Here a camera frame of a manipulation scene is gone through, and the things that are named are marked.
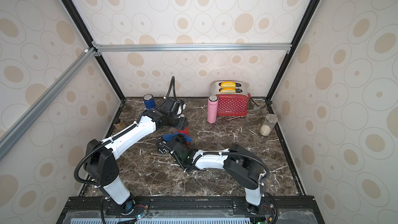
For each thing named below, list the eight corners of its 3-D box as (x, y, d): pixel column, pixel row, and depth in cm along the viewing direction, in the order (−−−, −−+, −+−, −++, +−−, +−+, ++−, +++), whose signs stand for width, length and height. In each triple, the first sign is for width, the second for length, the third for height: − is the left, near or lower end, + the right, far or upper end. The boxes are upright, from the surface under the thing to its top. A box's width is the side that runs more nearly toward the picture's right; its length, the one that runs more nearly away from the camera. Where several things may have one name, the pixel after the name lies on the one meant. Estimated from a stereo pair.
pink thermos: (207, 123, 107) (208, 102, 90) (207, 116, 111) (208, 94, 94) (216, 123, 107) (218, 102, 90) (215, 116, 111) (218, 94, 94)
